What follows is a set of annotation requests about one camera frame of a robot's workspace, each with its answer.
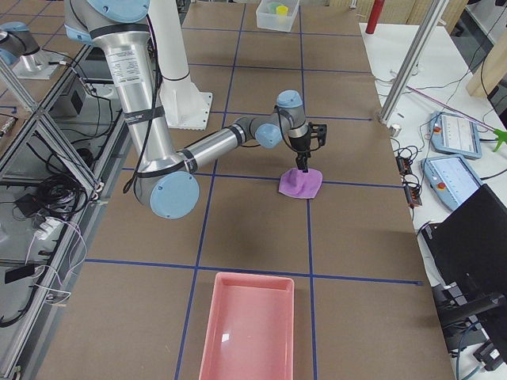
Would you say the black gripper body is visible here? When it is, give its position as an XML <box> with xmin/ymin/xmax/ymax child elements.
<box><xmin>288</xmin><ymin>125</ymin><xmax>310</xmax><ymax>155</ymax></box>

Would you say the purple cloth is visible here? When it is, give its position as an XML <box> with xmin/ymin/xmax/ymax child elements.
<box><xmin>278</xmin><ymin>168</ymin><xmax>323</xmax><ymax>200</ymax></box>

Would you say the yellow plastic cup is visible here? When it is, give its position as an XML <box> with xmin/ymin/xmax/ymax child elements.
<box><xmin>276</xmin><ymin>5</ymin><xmax>288</xmax><ymax>17</ymax></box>

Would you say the mint green bowl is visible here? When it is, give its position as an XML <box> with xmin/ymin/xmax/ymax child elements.
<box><xmin>266</xmin><ymin>2</ymin><xmax>282</xmax><ymax>14</ymax></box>

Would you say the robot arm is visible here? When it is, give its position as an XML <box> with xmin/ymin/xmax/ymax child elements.
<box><xmin>64</xmin><ymin>1</ymin><xmax>312</xmax><ymax>219</ymax></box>
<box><xmin>1</xmin><ymin>21</ymin><xmax>59</xmax><ymax>80</ymax></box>

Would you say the translucent white storage box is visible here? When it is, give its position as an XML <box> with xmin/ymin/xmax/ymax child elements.
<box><xmin>256</xmin><ymin>0</ymin><xmax>299</xmax><ymax>32</ymax></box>

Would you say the upper teach pendant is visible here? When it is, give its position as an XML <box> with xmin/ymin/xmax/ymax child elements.
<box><xmin>429</xmin><ymin>112</ymin><xmax>482</xmax><ymax>159</ymax></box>

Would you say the teach pendant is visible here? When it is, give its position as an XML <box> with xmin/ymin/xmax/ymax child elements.
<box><xmin>421</xmin><ymin>154</ymin><xmax>483</xmax><ymax>211</ymax></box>
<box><xmin>429</xmin><ymin>112</ymin><xmax>482</xmax><ymax>159</ymax></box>

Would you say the lower teach pendant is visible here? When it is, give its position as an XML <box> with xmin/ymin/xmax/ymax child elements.
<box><xmin>421</xmin><ymin>154</ymin><xmax>483</xmax><ymax>211</ymax></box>

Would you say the red cylinder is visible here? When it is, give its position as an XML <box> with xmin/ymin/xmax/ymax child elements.
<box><xmin>365</xmin><ymin>0</ymin><xmax>385</xmax><ymax>34</ymax></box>

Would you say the pink plastic tray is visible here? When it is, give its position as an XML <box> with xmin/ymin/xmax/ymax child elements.
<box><xmin>199</xmin><ymin>272</ymin><xmax>295</xmax><ymax>379</ymax></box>

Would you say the black laptop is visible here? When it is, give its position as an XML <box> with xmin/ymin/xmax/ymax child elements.
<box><xmin>422</xmin><ymin>184</ymin><xmax>506</xmax><ymax>295</ymax></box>

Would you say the green spray bottle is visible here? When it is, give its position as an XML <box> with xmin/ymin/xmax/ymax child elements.
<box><xmin>494</xmin><ymin>129</ymin><xmax>507</xmax><ymax>152</ymax></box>

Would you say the black monitor stand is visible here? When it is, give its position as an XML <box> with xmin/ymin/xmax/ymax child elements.
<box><xmin>432</xmin><ymin>284</ymin><xmax>506</xmax><ymax>351</ymax></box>

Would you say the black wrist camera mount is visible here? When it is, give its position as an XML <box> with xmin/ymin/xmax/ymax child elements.
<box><xmin>308</xmin><ymin>123</ymin><xmax>327</xmax><ymax>152</ymax></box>

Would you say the aluminium frame post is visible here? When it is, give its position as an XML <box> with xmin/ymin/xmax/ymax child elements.
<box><xmin>379</xmin><ymin>0</ymin><xmax>448</xmax><ymax>124</ymax></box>

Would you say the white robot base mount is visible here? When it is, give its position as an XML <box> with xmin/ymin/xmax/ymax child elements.
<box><xmin>148</xmin><ymin>0</ymin><xmax>212</xmax><ymax>130</ymax></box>

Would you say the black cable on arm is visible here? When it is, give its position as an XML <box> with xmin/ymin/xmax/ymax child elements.
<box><xmin>122</xmin><ymin>11</ymin><xmax>164</xmax><ymax>195</ymax></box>

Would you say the black cable bundle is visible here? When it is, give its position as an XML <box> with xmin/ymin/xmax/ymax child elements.
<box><xmin>11</xmin><ymin>146</ymin><xmax>100</xmax><ymax>222</ymax></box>

